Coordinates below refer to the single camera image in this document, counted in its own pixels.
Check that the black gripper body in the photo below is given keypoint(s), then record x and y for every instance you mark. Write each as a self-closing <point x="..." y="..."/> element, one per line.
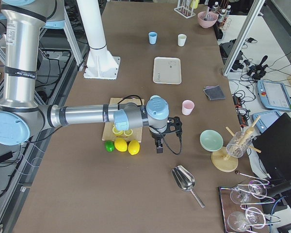
<point x="155" y="134"/>

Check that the pink cup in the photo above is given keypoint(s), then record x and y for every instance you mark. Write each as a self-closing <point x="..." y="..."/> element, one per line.
<point x="187" y="107"/>

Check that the cream white cup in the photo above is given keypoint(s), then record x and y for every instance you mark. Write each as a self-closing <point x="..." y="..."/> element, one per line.
<point x="181" y="40"/>

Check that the light blue cup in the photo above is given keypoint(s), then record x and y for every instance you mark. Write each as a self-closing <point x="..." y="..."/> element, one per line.
<point x="152" y="36"/>

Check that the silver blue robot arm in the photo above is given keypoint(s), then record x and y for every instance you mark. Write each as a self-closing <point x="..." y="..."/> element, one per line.
<point x="21" y="117"/>

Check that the cream rabbit tray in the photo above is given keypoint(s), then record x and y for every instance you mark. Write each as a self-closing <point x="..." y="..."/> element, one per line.
<point x="167" y="70"/>

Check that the yellow lemon right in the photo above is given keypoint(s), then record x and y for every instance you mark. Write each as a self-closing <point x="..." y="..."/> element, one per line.
<point x="133" y="147"/>

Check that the yellow lemon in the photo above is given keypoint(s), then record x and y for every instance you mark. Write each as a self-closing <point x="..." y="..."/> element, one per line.
<point x="133" y="147"/>
<point x="120" y="144"/>

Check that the lemon half right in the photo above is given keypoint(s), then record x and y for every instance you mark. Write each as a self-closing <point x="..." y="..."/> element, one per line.
<point x="128" y="133"/>

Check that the lemon half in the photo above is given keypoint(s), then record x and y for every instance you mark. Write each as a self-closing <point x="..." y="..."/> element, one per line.
<point x="128" y="133"/>
<point x="117" y="132"/>

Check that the mint green bowl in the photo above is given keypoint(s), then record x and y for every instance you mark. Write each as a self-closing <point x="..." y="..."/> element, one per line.
<point x="211" y="140"/>

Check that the yellow lemon left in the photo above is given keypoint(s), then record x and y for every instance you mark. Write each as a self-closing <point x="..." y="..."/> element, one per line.
<point x="120" y="144"/>

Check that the metal scoop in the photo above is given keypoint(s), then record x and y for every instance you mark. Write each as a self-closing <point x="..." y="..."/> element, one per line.
<point x="186" y="181"/>

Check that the lemon half left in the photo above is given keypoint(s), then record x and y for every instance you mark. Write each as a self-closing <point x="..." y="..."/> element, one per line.
<point x="117" y="132"/>

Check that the green lime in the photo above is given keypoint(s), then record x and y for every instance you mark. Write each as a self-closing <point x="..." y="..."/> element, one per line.
<point x="109" y="146"/>

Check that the grey folded cloth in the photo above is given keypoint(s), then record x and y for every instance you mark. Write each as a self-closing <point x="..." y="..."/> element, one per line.
<point x="214" y="93"/>

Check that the wooden cutting board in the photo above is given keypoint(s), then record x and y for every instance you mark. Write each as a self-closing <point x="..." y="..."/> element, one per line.
<point x="108" y="134"/>

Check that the wooden cup tree stand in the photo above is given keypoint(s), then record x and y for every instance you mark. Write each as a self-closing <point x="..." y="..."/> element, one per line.
<point x="222" y="160"/>

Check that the clear glass mug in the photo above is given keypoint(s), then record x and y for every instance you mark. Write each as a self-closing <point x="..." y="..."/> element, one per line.
<point x="235" y="148"/>

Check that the black power strip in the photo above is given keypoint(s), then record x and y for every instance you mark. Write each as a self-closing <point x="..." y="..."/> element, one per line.
<point x="242" y="113"/>

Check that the wine glass upper left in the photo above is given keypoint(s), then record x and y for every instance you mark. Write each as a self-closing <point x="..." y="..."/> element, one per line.
<point x="240" y="197"/>

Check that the wine glass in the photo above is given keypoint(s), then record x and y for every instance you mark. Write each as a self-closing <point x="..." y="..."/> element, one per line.
<point x="238" y="222"/>
<point x="240" y="197"/>
<point x="257" y="189"/>
<point x="255" y="217"/>

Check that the blue teach pendant lower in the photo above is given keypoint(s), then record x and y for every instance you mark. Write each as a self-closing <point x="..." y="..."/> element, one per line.
<point x="267" y="118"/>

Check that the blue teach pendant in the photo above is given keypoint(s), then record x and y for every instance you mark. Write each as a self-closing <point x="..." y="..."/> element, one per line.
<point x="273" y="95"/>
<point x="267" y="118"/>

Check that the blue teach pendant upper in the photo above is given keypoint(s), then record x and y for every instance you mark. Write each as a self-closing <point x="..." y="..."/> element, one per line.
<point x="273" y="95"/>

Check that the wine glass upper right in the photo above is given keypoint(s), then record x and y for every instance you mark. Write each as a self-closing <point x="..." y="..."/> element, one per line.
<point x="257" y="189"/>

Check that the black monitor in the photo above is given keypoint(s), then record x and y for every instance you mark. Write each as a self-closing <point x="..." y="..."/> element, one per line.
<point x="275" y="146"/>

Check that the wine glass lower left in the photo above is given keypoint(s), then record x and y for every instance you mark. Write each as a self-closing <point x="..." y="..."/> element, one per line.
<point x="238" y="222"/>

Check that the pink bowl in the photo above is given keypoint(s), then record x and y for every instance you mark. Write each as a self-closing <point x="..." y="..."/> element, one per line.
<point x="209" y="21"/>

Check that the wine glass lower right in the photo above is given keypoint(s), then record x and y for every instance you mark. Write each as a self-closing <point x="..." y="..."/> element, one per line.
<point x="255" y="217"/>

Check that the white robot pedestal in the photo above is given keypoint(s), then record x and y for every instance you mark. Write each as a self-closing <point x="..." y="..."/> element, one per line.
<point x="100" y="63"/>

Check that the black camera clamp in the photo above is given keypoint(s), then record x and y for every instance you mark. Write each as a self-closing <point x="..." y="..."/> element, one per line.
<point x="258" y="71"/>

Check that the white wire rack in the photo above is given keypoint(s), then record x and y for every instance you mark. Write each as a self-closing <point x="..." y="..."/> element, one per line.
<point x="185" y="8"/>

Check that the aluminium frame post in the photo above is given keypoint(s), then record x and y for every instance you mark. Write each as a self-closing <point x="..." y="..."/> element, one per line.
<point x="253" y="13"/>

